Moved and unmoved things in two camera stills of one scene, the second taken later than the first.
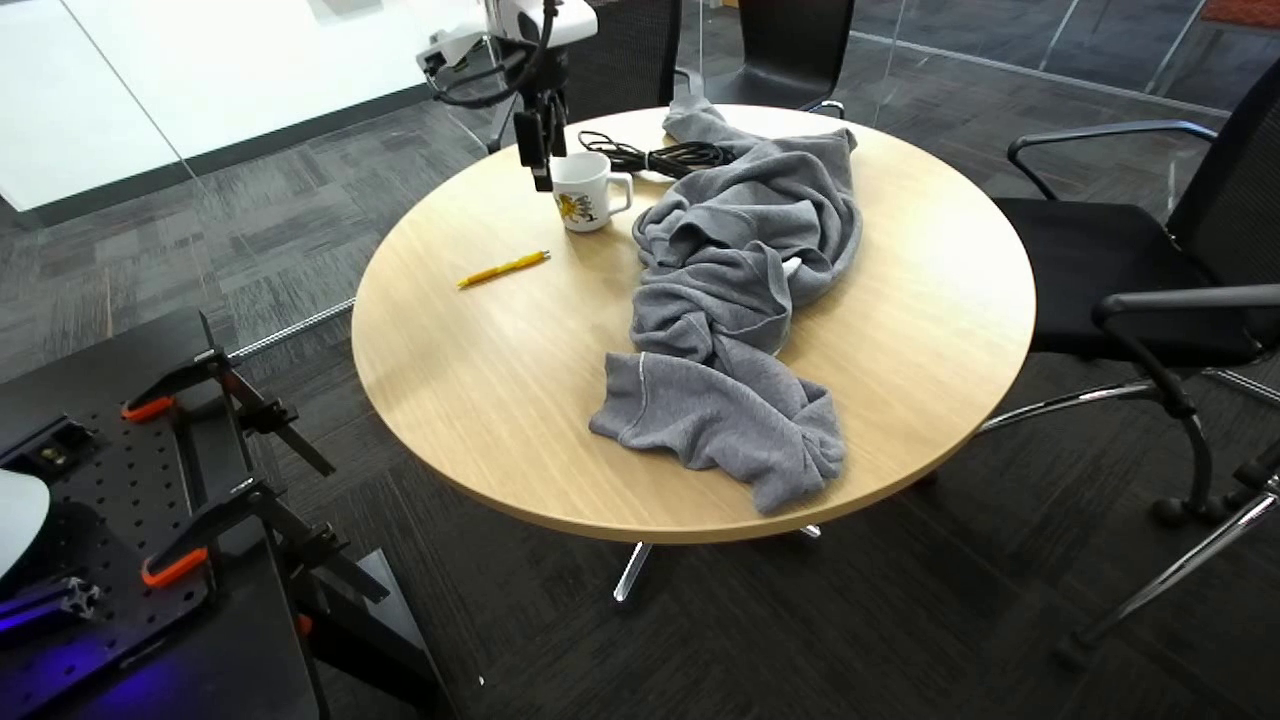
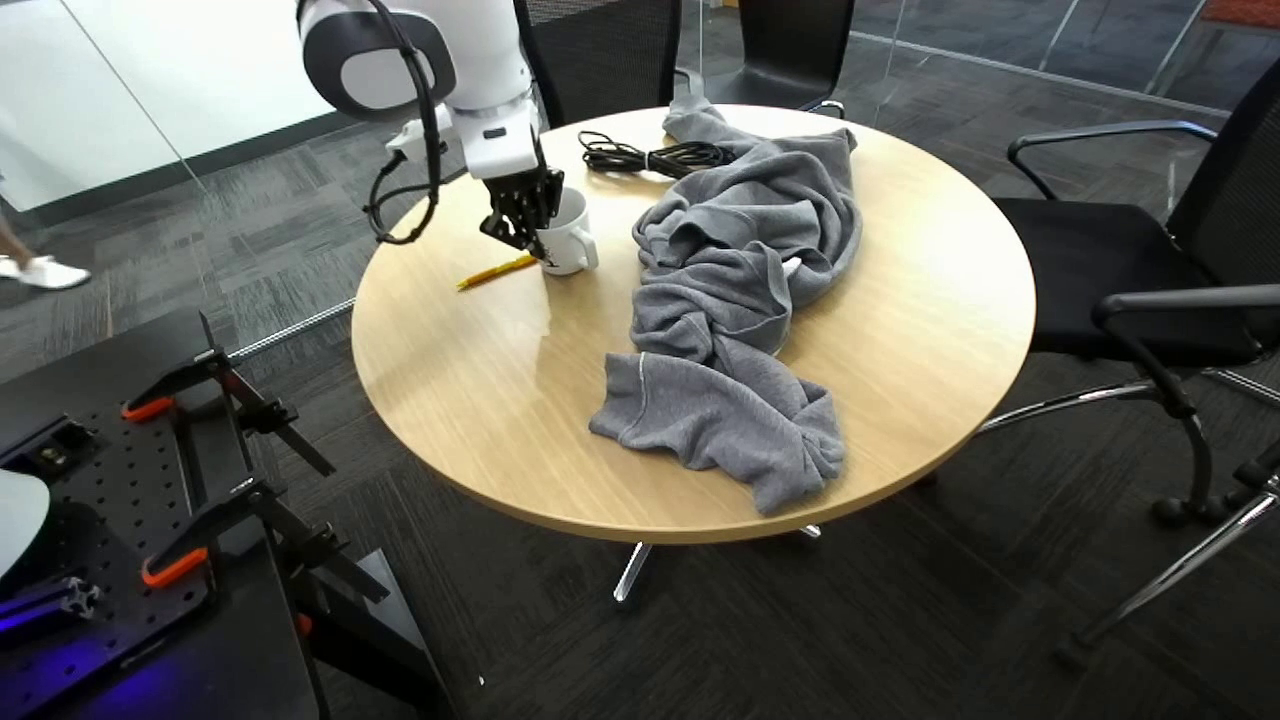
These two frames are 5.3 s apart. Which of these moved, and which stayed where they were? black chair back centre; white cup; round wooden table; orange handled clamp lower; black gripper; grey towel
Moved: white cup; black gripper
Stayed: orange handled clamp lower; round wooden table; grey towel; black chair back centre
